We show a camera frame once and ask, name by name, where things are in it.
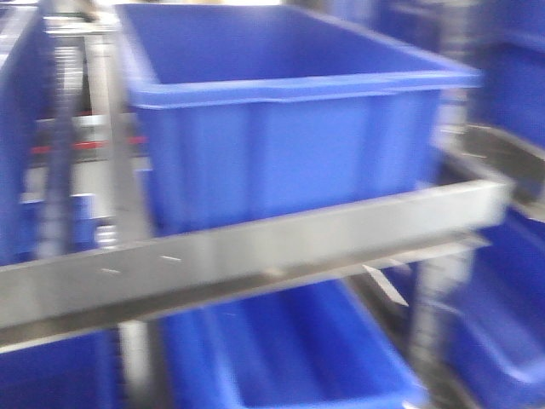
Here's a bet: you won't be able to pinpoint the blue bin, right shelf left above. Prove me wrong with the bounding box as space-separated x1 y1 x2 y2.
115 3 480 234

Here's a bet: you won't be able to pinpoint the lower blue bin left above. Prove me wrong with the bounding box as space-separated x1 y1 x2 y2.
161 280 428 408

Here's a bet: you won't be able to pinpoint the lower blue bin right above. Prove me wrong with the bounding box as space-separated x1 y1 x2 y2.
447 208 544 408

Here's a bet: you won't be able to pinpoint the stainless right shelf frame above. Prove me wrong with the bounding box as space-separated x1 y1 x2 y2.
0 0 545 409

